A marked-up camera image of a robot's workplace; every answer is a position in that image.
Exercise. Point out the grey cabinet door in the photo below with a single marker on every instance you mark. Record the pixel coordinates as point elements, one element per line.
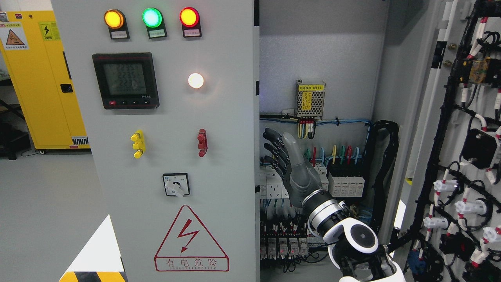
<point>223,182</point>
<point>440,82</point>

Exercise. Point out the yellow safety storage cabinet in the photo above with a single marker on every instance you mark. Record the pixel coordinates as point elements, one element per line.
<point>35,59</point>

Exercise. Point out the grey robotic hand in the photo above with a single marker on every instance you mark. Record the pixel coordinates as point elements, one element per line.
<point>299,177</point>

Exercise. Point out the red terminal socket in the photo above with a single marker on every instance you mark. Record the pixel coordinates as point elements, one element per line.
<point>202,142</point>

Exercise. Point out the lower relay and terminal row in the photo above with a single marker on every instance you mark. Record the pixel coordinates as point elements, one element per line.
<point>287,238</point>

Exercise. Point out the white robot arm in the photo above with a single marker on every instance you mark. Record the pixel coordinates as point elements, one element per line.
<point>353,246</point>

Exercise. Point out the black rotary selector switch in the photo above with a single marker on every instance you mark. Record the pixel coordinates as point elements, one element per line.
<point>176,184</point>

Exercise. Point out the white breaker and socket row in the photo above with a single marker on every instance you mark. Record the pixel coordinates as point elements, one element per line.
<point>271,185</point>

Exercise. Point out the green indicator lamp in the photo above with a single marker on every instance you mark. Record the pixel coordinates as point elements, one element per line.
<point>154,22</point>

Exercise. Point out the amber indicator lamp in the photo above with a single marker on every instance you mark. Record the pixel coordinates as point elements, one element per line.
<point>117,24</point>

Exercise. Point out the metal mesh power supply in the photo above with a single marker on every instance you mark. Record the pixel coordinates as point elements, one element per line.
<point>310,99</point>

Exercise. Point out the red electric hazard sticker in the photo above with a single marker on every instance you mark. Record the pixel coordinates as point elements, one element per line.
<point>189,246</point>

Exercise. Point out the red indicator lamp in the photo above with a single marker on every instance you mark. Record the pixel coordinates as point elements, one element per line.
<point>190,23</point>

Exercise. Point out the white indicator lamp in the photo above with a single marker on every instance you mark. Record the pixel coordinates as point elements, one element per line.
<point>196,80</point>

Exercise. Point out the black digital power meter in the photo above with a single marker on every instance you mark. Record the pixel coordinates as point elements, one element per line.
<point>126,80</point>

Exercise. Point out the yellow terminal socket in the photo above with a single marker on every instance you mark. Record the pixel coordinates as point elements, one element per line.
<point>138,143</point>

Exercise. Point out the black surge protector block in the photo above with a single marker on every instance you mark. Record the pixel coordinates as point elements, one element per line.
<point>346,180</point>

